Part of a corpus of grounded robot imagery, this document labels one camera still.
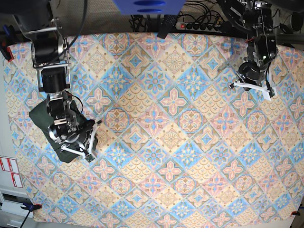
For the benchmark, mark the blue plastic box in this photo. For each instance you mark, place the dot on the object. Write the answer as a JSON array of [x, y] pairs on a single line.
[[143, 7]]

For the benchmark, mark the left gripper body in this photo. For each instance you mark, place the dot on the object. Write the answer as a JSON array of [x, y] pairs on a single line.
[[252, 76]]

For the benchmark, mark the black remote control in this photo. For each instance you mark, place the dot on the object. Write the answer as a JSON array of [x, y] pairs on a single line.
[[168, 23]]

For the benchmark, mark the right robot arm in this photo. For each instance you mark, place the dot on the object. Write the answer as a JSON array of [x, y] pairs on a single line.
[[49, 49]]

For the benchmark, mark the upper left blue clamp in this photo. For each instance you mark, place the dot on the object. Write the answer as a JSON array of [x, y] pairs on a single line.
[[6, 42]]

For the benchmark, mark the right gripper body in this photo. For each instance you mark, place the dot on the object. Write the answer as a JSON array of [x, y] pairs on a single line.
[[71, 142]]

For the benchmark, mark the patterned tile tablecloth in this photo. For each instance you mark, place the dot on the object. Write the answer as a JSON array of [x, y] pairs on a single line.
[[176, 146]]

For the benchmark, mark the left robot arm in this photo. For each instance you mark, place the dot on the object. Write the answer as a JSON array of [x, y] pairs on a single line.
[[256, 21]]

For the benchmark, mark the right orange black clamp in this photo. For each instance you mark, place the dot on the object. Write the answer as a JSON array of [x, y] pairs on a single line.
[[295, 213]]

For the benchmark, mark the white power strip red switch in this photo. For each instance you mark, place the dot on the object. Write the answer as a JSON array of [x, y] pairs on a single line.
[[201, 27]]

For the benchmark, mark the orange black clamp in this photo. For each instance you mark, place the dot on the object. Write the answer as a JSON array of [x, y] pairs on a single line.
[[295, 213], [31, 207]]

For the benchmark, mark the dark green long-sleeve shirt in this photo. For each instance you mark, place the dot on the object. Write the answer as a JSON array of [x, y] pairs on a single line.
[[56, 111]]

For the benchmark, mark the left orange black clamp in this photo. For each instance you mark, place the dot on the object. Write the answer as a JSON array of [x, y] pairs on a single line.
[[31, 207]]

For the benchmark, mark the red white sticker sheet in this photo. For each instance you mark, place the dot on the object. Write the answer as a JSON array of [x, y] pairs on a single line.
[[10, 170]]

